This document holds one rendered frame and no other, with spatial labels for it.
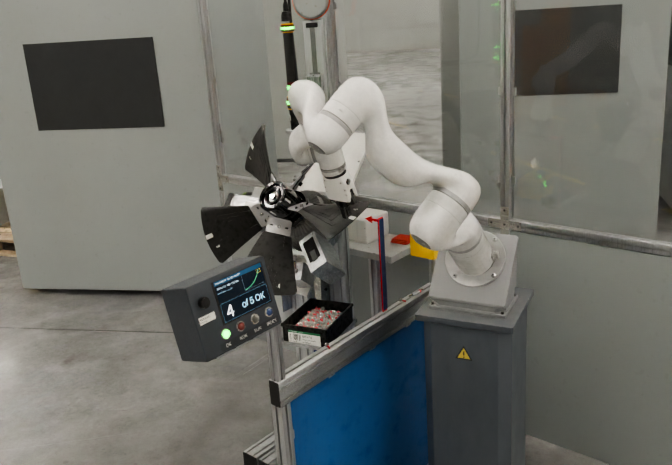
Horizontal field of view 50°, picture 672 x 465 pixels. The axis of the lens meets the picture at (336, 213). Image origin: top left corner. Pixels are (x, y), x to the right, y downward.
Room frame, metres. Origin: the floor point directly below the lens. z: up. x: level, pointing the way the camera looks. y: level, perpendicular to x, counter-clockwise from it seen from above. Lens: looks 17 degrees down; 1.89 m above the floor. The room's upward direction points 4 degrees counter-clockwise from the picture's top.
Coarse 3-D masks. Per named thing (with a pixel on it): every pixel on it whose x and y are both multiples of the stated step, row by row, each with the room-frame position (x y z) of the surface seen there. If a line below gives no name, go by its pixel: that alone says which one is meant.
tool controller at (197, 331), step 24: (240, 264) 1.72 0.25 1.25; (264, 264) 1.77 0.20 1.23; (168, 288) 1.64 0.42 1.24; (192, 288) 1.60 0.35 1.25; (216, 288) 1.64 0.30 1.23; (240, 288) 1.69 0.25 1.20; (264, 288) 1.74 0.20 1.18; (168, 312) 1.64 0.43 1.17; (192, 312) 1.57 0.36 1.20; (216, 312) 1.62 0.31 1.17; (240, 312) 1.66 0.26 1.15; (264, 312) 1.72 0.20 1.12; (192, 336) 1.58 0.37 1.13; (216, 336) 1.59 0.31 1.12; (240, 336) 1.64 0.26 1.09; (192, 360) 1.59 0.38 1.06
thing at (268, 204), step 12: (264, 192) 2.52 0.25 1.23; (276, 192) 2.50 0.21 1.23; (288, 192) 2.48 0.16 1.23; (300, 192) 2.57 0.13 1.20; (264, 204) 2.49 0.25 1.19; (276, 204) 2.45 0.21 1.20; (288, 204) 2.47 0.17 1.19; (276, 216) 2.48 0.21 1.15; (288, 216) 2.51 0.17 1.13; (300, 216) 2.50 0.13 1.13
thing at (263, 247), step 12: (264, 240) 2.41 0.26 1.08; (276, 240) 2.42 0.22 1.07; (288, 240) 2.44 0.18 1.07; (252, 252) 2.39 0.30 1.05; (264, 252) 2.38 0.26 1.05; (276, 252) 2.39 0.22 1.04; (288, 252) 2.40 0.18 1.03; (276, 264) 2.36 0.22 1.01; (288, 264) 2.37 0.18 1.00; (276, 276) 2.33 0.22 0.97; (288, 276) 2.34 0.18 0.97; (288, 288) 2.30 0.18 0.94
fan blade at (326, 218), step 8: (368, 200) 2.38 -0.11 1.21; (304, 208) 2.41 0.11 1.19; (312, 208) 2.41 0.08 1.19; (320, 208) 2.40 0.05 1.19; (328, 208) 2.39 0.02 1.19; (336, 208) 2.38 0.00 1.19; (352, 208) 2.35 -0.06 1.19; (360, 208) 2.34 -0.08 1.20; (304, 216) 2.36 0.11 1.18; (312, 216) 2.35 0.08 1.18; (320, 216) 2.34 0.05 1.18; (328, 216) 2.33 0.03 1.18; (336, 216) 2.32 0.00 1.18; (320, 224) 2.30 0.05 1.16; (328, 224) 2.29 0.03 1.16; (336, 224) 2.28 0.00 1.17; (344, 224) 2.27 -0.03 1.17; (328, 232) 2.25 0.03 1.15; (336, 232) 2.24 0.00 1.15
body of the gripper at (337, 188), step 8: (336, 176) 2.23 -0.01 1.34; (344, 176) 2.23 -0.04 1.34; (328, 184) 2.27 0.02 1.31; (336, 184) 2.24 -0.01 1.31; (344, 184) 2.23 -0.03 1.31; (352, 184) 2.25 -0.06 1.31; (328, 192) 2.29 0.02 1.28; (336, 192) 2.26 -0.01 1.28; (344, 192) 2.24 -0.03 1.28; (352, 192) 2.26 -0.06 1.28; (336, 200) 2.28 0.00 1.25; (344, 200) 2.25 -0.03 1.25
